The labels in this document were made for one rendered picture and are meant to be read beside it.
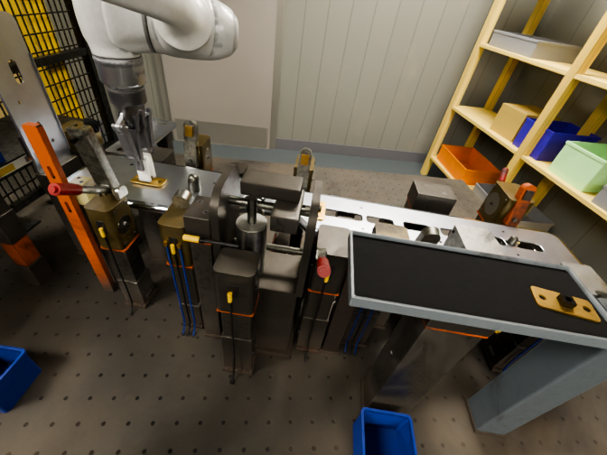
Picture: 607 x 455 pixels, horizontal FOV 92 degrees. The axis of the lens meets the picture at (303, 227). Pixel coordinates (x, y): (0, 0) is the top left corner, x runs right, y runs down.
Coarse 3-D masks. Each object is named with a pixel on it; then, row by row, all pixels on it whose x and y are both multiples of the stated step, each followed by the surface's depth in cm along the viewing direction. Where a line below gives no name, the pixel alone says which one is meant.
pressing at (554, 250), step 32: (128, 160) 87; (128, 192) 75; (160, 192) 77; (320, 224) 75; (352, 224) 77; (416, 224) 81; (448, 224) 82; (480, 224) 84; (512, 256) 75; (544, 256) 76
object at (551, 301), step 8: (536, 288) 44; (536, 296) 42; (544, 296) 43; (552, 296) 43; (560, 296) 42; (568, 296) 42; (544, 304) 41; (552, 304) 42; (560, 304) 42; (568, 304) 41; (576, 304) 41; (584, 304) 42; (568, 312) 41; (576, 312) 41; (584, 312) 41; (592, 312) 41; (592, 320) 40; (600, 320) 40
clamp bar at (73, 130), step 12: (84, 120) 56; (96, 120) 56; (72, 132) 53; (84, 132) 53; (96, 132) 57; (84, 144) 55; (96, 144) 56; (84, 156) 57; (96, 156) 57; (96, 168) 59; (108, 168) 60; (96, 180) 61; (108, 180) 61
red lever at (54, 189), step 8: (56, 184) 50; (64, 184) 52; (72, 184) 54; (56, 192) 50; (64, 192) 51; (72, 192) 53; (80, 192) 55; (88, 192) 57; (96, 192) 59; (104, 192) 62
